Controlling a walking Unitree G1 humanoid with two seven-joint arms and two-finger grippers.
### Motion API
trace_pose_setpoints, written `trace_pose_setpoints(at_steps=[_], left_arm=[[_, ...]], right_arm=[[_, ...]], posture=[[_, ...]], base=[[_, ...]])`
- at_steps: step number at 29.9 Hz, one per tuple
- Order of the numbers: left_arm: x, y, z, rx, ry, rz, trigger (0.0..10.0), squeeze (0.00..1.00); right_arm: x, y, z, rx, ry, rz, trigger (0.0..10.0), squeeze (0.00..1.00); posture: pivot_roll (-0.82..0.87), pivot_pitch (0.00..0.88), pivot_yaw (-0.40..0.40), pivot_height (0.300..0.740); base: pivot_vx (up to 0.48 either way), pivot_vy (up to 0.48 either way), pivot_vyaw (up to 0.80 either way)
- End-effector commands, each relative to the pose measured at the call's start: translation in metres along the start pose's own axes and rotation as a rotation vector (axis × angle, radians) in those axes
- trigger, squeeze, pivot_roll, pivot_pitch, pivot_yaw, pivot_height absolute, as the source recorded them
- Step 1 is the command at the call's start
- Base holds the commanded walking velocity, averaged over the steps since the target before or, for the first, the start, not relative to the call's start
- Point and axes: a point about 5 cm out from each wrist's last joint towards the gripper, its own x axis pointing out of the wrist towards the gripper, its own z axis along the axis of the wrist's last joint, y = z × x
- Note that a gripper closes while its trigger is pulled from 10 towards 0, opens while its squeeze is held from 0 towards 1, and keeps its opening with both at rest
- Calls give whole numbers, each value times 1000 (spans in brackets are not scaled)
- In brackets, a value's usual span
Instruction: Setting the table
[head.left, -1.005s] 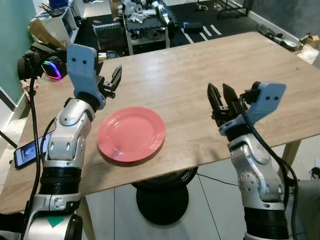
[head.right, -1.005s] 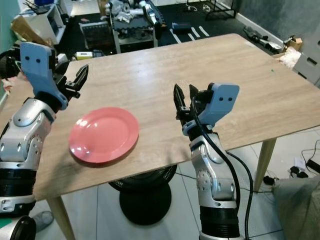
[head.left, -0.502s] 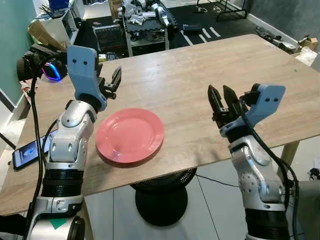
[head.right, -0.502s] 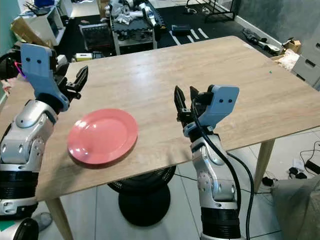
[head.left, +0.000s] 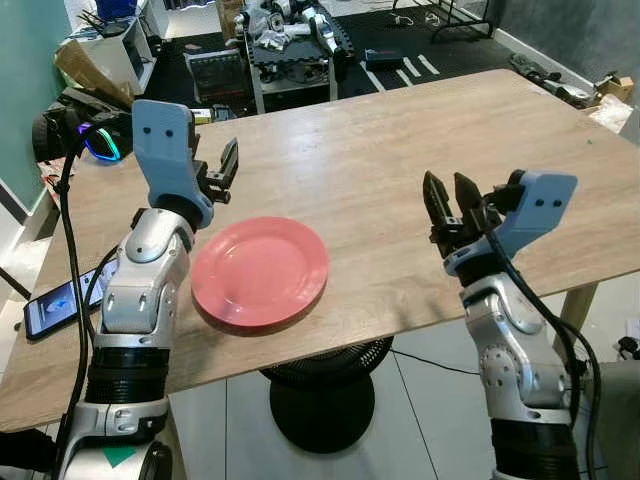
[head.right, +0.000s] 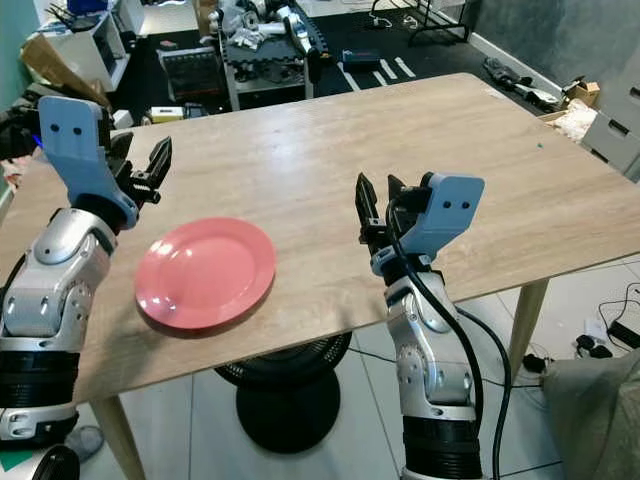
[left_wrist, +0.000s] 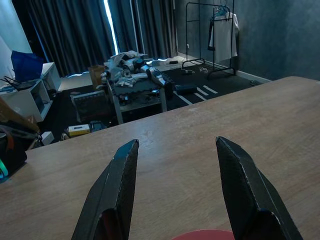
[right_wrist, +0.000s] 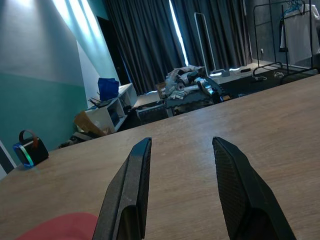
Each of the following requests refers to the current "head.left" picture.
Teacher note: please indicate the yellow white device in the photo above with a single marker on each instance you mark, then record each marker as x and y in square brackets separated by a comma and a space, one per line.
[200, 116]

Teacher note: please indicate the flat brown cardboard sheet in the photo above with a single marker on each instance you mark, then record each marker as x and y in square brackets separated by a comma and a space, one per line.
[80, 70]

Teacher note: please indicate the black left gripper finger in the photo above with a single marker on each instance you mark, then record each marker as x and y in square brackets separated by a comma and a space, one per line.
[230, 162]

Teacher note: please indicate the black headset blue glow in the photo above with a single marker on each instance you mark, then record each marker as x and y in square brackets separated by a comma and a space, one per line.
[85, 130]

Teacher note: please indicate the small open cardboard box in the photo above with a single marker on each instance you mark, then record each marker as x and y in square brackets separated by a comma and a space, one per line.
[618, 88]

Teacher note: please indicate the small black box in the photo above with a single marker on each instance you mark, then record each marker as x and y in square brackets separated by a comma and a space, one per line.
[390, 58]

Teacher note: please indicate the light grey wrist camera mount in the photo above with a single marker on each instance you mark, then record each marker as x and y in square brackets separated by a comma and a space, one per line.
[535, 210]
[165, 150]

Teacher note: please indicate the light wooden table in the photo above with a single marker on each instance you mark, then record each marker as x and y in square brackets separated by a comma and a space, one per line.
[380, 160]

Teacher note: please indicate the grey green sack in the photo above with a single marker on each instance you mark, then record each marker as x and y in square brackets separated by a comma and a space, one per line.
[620, 420]

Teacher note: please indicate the tracked robot on cart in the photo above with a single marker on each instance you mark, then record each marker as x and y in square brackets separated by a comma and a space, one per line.
[295, 40]

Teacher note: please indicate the white open cabinet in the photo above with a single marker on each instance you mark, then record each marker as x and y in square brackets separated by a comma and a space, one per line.
[125, 55]

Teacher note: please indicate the black smartphone lit screen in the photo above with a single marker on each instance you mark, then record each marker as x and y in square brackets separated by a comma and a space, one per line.
[65, 305]

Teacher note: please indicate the black metal rack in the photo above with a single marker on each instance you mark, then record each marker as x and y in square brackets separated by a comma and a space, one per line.
[440, 15]

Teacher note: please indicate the light grey left wrist camera mount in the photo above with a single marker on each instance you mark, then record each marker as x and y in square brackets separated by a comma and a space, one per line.
[165, 150]

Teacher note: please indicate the blue plastic bin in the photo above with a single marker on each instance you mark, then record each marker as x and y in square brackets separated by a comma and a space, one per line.
[115, 8]

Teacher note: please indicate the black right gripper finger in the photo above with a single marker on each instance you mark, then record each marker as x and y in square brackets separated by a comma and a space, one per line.
[470, 203]
[438, 205]

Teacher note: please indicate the light grey right wrist camera mount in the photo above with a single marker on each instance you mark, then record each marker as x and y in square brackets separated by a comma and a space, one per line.
[535, 210]

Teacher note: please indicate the white crumpled bag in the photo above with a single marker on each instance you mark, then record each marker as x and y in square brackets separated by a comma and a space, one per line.
[610, 115]

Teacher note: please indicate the pink round plate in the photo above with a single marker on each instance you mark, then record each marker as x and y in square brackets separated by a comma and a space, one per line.
[260, 272]

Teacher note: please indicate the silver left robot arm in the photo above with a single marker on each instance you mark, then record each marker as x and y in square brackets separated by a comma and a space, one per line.
[140, 290]

